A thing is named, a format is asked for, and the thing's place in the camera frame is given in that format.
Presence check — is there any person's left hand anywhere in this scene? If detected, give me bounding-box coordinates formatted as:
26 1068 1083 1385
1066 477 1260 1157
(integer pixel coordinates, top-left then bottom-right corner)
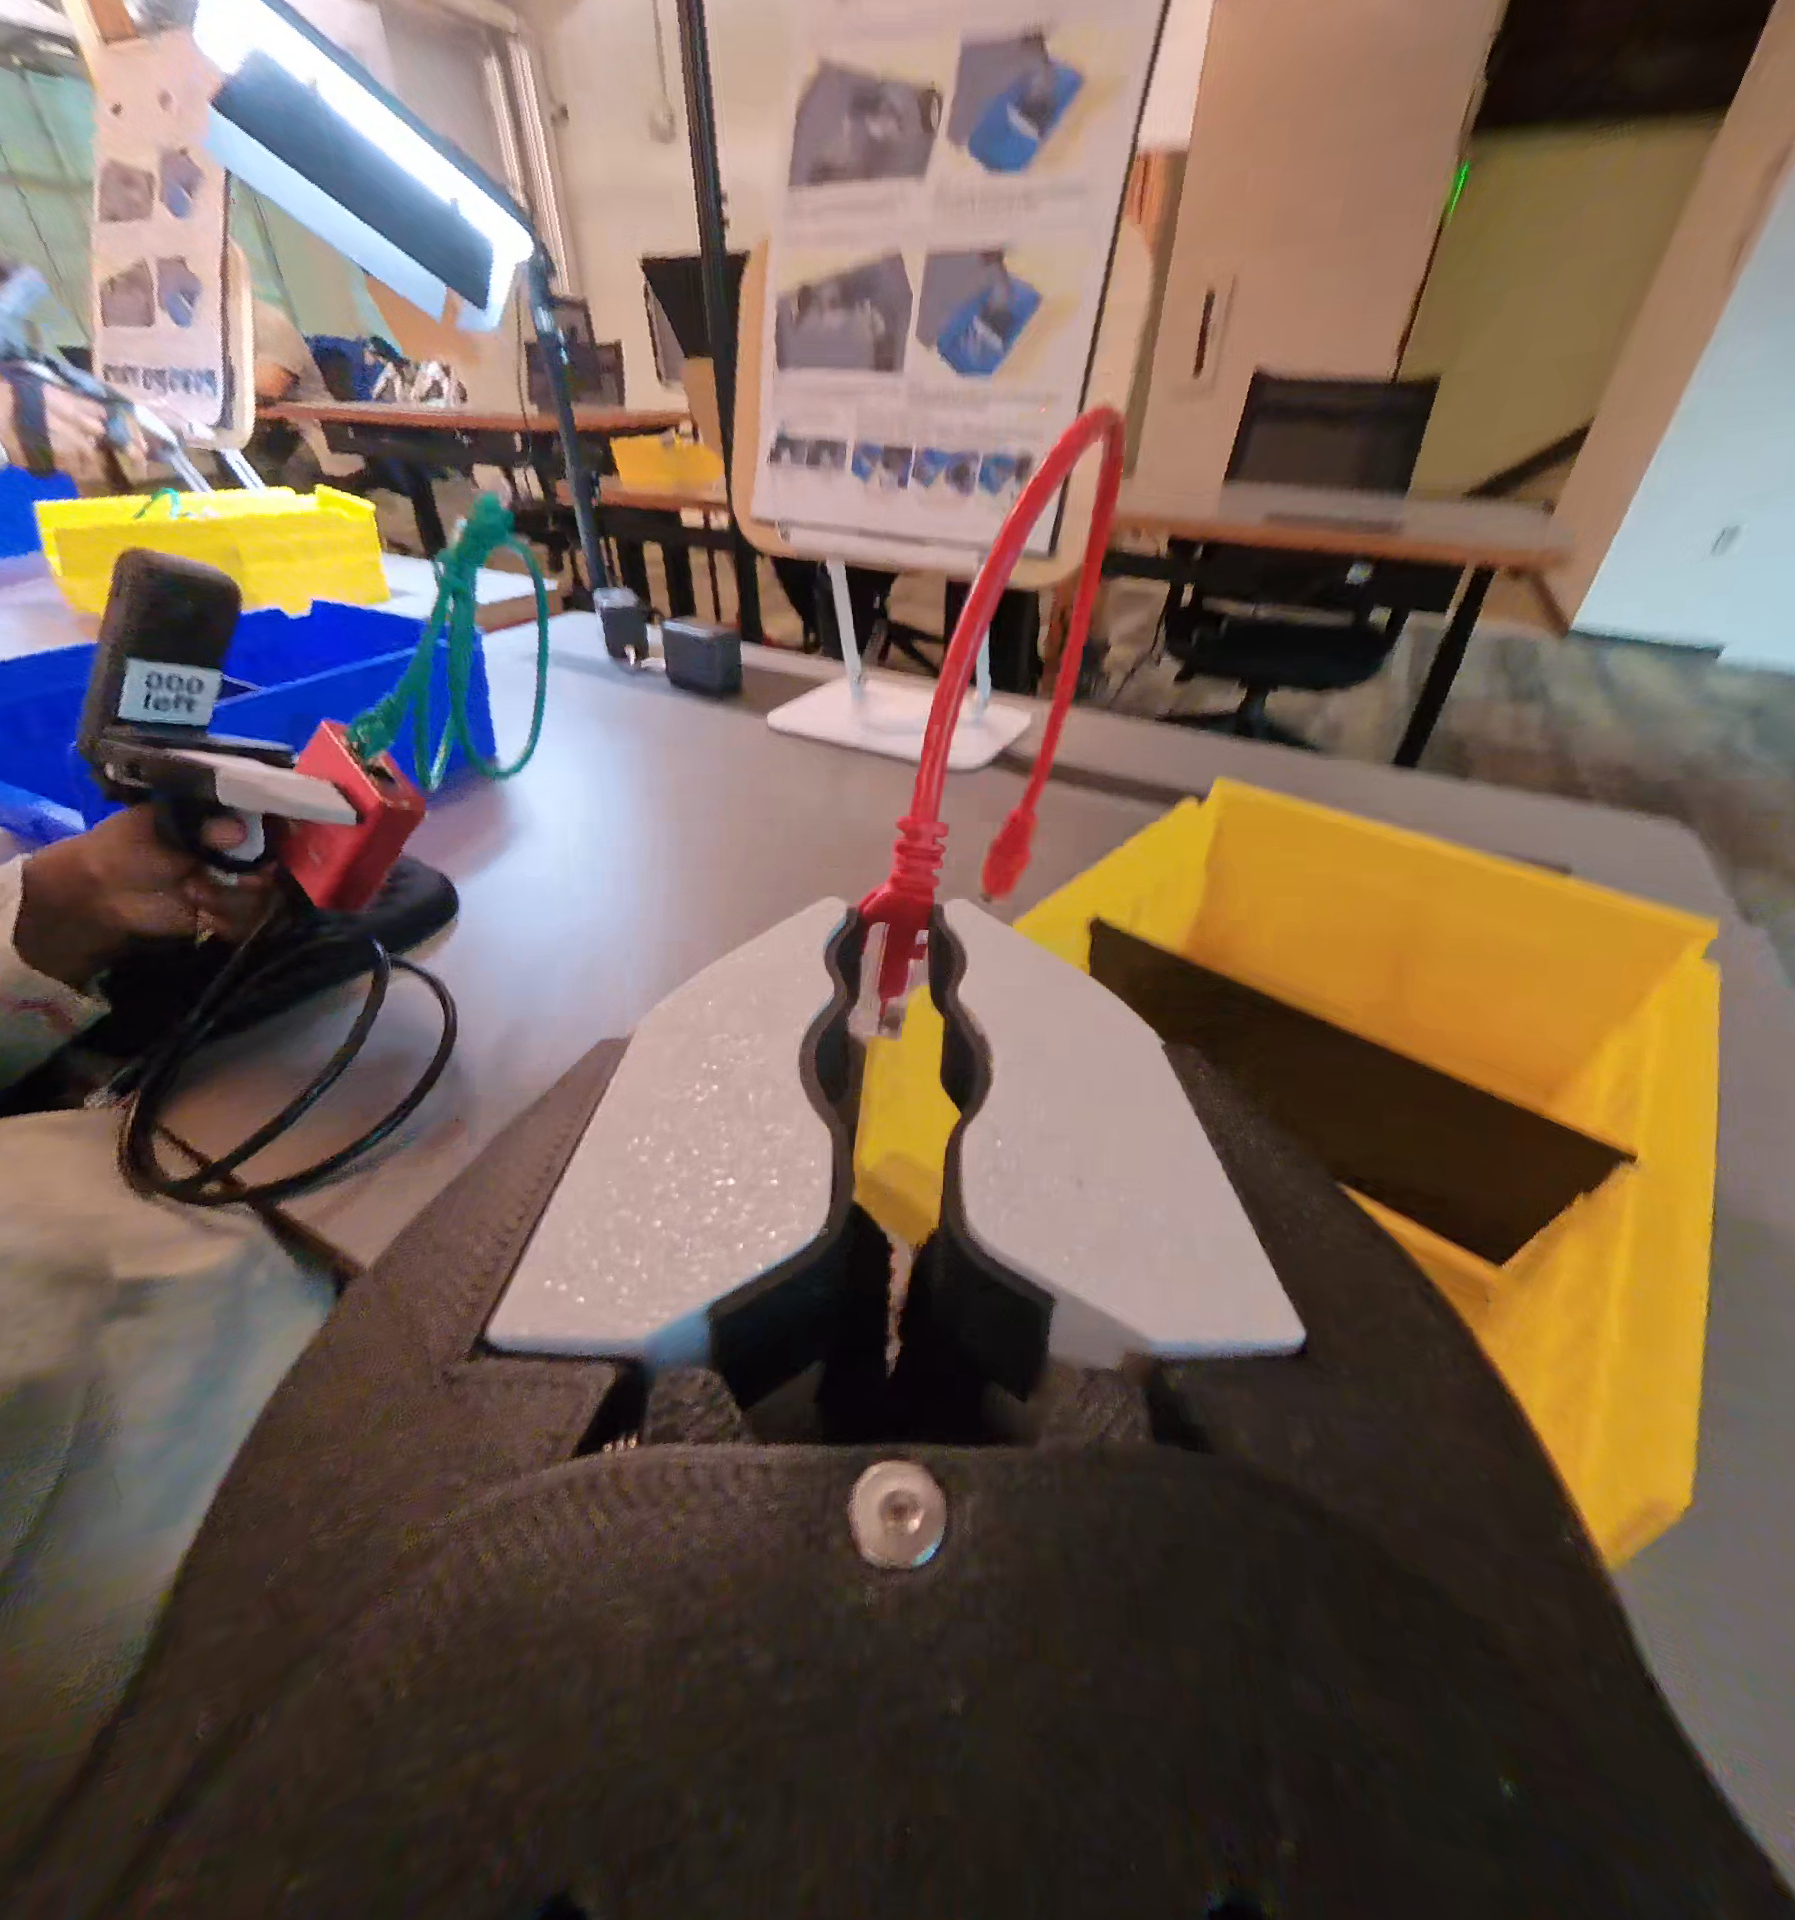
14 801 291 991

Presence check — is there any instruction poster board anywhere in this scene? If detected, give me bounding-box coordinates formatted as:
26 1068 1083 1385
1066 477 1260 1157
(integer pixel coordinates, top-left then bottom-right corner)
732 0 1213 594

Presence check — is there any small instruction board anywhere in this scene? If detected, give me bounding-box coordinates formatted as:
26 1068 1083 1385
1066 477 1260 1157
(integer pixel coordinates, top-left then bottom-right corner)
65 0 259 448

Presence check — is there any black office chair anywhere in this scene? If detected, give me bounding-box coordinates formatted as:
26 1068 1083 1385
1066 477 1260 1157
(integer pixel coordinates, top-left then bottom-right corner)
1159 368 1444 746

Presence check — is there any black power cable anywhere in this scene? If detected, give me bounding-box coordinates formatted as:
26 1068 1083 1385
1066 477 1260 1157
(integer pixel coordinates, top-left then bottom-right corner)
88 899 459 1209

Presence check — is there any white poster stand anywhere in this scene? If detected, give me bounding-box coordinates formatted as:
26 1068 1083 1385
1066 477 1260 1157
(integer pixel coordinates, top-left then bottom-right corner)
766 517 1036 772

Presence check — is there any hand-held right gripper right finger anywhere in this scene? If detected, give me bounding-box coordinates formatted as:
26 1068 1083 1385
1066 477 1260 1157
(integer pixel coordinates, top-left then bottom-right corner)
897 898 1307 1405

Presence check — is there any red network switch box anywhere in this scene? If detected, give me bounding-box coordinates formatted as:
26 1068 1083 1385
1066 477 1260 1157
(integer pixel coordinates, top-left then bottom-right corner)
286 719 428 914

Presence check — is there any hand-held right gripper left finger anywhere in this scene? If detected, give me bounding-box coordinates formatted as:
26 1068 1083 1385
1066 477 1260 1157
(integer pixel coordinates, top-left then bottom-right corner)
483 898 900 1419

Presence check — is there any white light panel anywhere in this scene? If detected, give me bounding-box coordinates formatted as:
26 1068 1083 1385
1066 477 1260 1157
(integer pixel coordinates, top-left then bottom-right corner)
185 0 539 332

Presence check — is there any black bin divider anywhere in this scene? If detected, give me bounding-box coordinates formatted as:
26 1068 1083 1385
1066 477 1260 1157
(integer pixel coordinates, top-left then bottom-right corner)
1086 917 1638 1264

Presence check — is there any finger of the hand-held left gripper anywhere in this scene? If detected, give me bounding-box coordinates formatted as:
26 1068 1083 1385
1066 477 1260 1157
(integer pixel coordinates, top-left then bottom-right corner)
209 750 368 827

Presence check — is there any green network cable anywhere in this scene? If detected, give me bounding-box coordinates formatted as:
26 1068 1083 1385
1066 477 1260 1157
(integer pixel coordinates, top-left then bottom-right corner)
345 491 555 794

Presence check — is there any red network cable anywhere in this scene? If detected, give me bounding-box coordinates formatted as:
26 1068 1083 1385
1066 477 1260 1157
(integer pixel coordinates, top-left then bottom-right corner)
853 405 1131 1042

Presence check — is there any yellow plastic bin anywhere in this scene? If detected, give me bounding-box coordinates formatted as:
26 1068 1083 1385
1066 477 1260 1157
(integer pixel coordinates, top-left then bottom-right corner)
853 777 1725 1569
34 481 393 617

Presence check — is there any black light stand pole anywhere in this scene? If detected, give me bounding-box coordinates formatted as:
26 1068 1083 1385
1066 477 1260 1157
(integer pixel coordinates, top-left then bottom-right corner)
522 247 615 609

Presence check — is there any black wrist rest pad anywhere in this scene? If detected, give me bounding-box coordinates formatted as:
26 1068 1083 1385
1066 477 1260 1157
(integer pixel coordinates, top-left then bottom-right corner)
73 857 462 1060

